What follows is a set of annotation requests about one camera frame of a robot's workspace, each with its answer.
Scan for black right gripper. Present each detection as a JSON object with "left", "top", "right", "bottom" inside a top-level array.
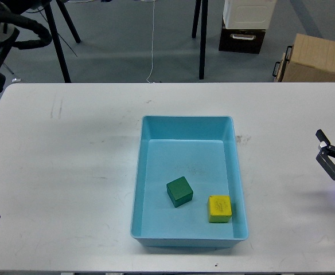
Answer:
[{"left": 315, "top": 129, "right": 335, "bottom": 180}]

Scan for yellow block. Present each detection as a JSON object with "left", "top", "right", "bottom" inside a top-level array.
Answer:
[{"left": 207, "top": 195, "right": 232, "bottom": 223}]

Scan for green block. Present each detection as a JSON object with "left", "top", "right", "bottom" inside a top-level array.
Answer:
[{"left": 166, "top": 176, "right": 193, "bottom": 208}]

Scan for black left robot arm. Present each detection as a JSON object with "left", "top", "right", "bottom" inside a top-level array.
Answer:
[{"left": 0, "top": 1, "right": 52, "bottom": 93}]

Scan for white appliance box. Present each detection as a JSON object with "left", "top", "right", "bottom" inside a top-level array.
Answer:
[{"left": 223, "top": 0, "right": 276, "bottom": 30}]

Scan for light blue plastic bin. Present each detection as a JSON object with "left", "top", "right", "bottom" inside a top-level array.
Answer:
[{"left": 131, "top": 116, "right": 249, "bottom": 248}]

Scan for dark drawer cabinet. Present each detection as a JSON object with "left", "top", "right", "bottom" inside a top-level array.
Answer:
[{"left": 219, "top": 22, "right": 266, "bottom": 54}]

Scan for black right stand legs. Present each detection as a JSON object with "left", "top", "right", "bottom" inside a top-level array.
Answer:
[{"left": 191, "top": 0, "right": 208, "bottom": 80}]

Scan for black stand legs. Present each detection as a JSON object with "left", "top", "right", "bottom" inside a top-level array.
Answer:
[
  {"left": 41, "top": 1, "right": 81, "bottom": 83},
  {"left": 191, "top": 0, "right": 208, "bottom": 80}
]

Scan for black left stand legs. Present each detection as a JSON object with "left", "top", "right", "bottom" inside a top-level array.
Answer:
[{"left": 41, "top": 1, "right": 81, "bottom": 83}]

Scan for white hanging cord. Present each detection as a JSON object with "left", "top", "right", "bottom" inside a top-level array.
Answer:
[{"left": 141, "top": 0, "right": 159, "bottom": 84}]

